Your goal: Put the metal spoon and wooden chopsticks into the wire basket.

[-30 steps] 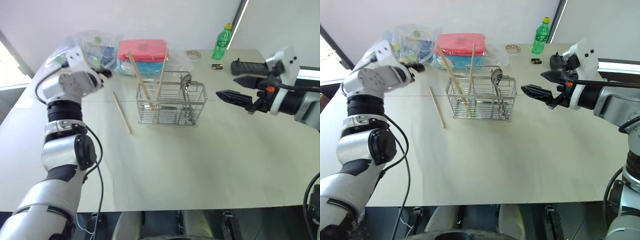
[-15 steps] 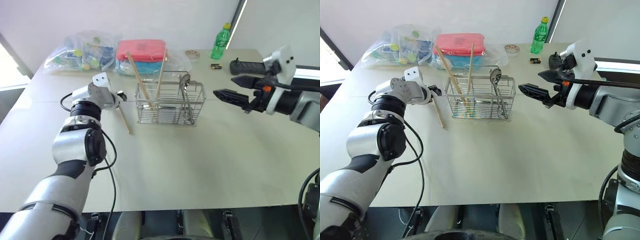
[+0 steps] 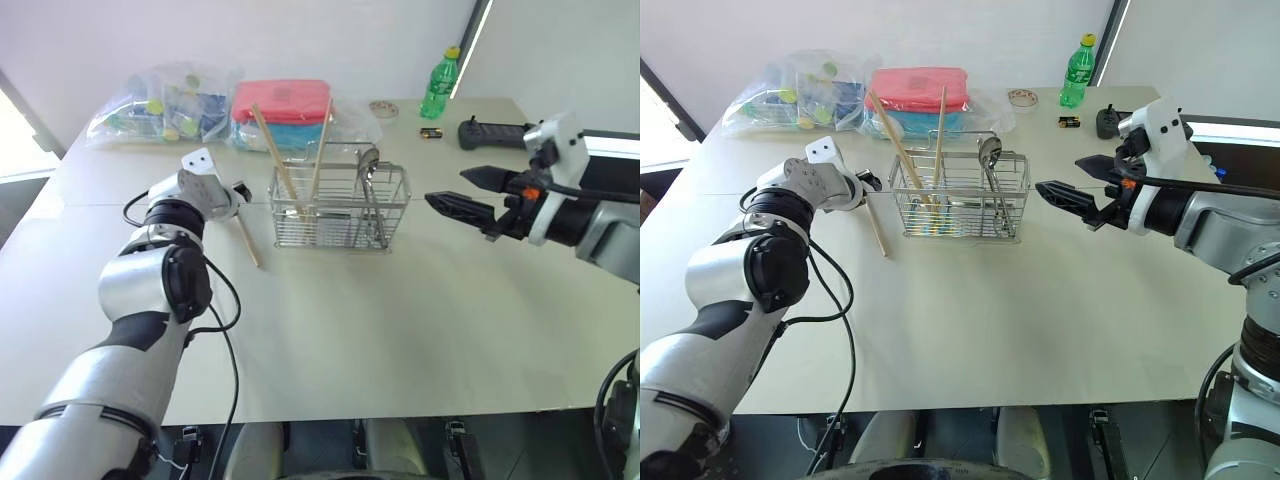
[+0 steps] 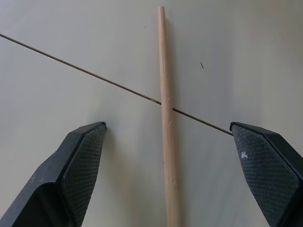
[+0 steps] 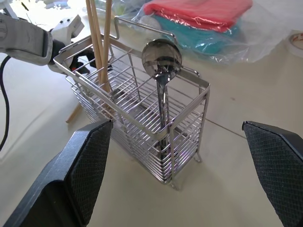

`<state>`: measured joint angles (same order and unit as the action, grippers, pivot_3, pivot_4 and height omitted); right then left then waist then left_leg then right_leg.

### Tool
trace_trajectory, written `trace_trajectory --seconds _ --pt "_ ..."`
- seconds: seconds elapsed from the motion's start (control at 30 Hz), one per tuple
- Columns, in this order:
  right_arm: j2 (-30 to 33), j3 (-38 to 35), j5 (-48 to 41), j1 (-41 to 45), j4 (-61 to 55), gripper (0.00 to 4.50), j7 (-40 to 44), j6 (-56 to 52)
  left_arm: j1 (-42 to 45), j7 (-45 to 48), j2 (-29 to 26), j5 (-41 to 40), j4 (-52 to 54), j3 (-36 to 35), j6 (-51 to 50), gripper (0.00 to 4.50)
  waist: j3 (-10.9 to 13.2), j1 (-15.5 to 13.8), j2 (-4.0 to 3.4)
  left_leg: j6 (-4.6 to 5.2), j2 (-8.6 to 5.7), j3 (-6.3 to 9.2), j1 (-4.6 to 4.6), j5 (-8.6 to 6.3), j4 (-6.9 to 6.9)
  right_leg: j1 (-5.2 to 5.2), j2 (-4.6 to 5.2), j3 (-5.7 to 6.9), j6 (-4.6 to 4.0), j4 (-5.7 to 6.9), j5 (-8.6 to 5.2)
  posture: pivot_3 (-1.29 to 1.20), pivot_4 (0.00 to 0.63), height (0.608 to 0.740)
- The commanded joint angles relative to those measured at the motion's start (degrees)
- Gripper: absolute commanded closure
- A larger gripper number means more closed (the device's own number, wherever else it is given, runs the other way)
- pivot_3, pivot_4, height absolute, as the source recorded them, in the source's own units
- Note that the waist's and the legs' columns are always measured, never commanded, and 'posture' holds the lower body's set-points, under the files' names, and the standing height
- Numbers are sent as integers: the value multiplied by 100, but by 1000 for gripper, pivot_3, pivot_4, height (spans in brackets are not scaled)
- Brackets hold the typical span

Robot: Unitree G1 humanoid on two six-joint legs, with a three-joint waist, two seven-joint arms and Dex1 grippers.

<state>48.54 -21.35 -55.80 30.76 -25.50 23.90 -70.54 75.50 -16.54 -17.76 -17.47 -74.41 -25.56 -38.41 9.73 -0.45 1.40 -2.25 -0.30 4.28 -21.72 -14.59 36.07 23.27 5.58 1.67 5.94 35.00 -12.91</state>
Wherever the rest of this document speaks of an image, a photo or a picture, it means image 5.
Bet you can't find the wooden chopstick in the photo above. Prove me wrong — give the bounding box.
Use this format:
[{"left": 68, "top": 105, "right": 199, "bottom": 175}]
[
  {"left": 85, "top": 0, "right": 114, "bottom": 114},
  {"left": 65, "top": 104, "right": 82, "bottom": 124},
  {"left": 100, "top": 0, "right": 113, "bottom": 92},
  {"left": 90, "top": 0, "right": 112, "bottom": 95}
]

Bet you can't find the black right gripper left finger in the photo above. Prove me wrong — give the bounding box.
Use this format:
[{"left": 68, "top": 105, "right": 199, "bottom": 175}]
[{"left": 3, "top": 119, "right": 113, "bottom": 227}]

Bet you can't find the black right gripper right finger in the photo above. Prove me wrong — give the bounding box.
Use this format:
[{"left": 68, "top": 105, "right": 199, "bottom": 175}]
[{"left": 241, "top": 121, "right": 303, "bottom": 227}]

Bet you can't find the red folded cloth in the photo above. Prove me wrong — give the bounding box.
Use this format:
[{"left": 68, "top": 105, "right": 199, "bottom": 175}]
[{"left": 143, "top": 0, "right": 254, "bottom": 33}]

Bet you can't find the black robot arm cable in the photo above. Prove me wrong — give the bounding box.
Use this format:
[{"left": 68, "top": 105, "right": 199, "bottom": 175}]
[{"left": 0, "top": 55, "right": 11, "bottom": 152}]

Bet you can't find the silver wire cutlery basket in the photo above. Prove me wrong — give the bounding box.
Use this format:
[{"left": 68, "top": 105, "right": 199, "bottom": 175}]
[{"left": 53, "top": 16, "right": 211, "bottom": 191}]

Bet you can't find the clear plastic bag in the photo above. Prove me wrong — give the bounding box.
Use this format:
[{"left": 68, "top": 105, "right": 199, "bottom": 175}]
[{"left": 111, "top": 0, "right": 303, "bottom": 65}]

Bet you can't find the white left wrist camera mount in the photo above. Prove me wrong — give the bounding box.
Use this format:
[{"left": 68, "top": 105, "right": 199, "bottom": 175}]
[{"left": 50, "top": 14, "right": 85, "bottom": 71}]

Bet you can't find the white tape roll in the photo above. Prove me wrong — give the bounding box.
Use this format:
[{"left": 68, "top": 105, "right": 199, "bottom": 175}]
[{"left": 289, "top": 32, "right": 303, "bottom": 57}]

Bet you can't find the teal folded cloth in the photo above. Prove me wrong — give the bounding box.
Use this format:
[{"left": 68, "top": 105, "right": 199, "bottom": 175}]
[{"left": 154, "top": 15, "right": 240, "bottom": 55}]

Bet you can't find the metal spoon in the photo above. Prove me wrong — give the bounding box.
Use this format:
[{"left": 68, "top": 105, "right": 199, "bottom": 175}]
[{"left": 141, "top": 38, "right": 183, "bottom": 166}]

